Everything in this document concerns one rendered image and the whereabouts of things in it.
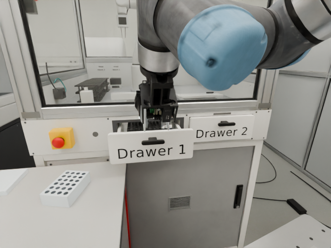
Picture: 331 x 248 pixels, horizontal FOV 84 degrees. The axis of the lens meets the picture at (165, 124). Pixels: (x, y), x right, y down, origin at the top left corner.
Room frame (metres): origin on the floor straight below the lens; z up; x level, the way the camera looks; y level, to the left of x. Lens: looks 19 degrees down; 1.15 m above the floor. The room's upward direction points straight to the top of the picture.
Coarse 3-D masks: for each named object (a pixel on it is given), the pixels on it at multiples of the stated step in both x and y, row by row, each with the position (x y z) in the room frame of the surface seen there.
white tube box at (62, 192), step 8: (64, 176) 0.52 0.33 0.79; (72, 176) 0.51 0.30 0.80; (80, 176) 0.51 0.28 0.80; (88, 176) 0.52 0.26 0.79; (56, 184) 0.48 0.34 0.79; (64, 184) 0.47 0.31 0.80; (72, 184) 0.47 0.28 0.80; (80, 184) 0.48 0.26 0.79; (48, 192) 0.43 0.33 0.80; (56, 192) 0.43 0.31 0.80; (64, 192) 0.43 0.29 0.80; (72, 192) 0.44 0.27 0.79; (80, 192) 0.47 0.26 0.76; (48, 200) 0.42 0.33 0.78; (56, 200) 0.42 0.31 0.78; (64, 200) 0.41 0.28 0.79; (72, 200) 0.43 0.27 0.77
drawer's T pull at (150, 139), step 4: (144, 140) 0.54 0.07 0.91; (148, 140) 0.54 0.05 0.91; (152, 140) 0.54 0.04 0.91; (156, 140) 0.54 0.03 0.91; (160, 140) 0.54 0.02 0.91; (164, 140) 0.54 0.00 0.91; (144, 144) 0.53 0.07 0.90; (148, 144) 0.53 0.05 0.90; (152, 144) 0.53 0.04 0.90; (156, 144) 0.53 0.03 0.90
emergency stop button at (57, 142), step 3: (54, 138) 0.60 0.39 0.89; (57, 138) 0.59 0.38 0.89; (60, 138) 0.60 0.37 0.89; (54, 141) 0.59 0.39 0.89; (57, 141) 0.59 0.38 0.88; (60, 141) 0.59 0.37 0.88; (63, 141) 0.60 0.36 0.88; (54, 144) 0.59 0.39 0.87; (57, 144) 0.59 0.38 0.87; (60, 144) 0.59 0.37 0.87; (63, 144) 0.60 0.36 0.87; (57, 147) 0.59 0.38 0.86; (60, 147) 0.59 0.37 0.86
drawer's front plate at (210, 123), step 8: (192, 120) 0.72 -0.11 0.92; (200, 120) 0.73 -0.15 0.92; (208, 120) 0.73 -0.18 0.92; (216, 120) 0.74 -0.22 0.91; (224, 120) 0.74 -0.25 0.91; (232, 120) 0.75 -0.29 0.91; (240, 120) 0.76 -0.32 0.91; (248, 120) 0.76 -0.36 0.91; (192, 128) 0.72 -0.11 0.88; (200, 128) 0.73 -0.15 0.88; (208, 128) 0.73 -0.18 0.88; (216, 128) 0.74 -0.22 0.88; (224, 128) 0.75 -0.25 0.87; (232, 128) 0.75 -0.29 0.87; (240, 128) 0.76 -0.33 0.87; (248, 128) 0.76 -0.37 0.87; (208, 136) 0.73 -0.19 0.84; (216, 136) 0.74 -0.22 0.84; (224, 136) 0.75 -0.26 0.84; (232, 136) 0.75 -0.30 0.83; (240, 136) 0.76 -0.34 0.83; (248, 136) 0.76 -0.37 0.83
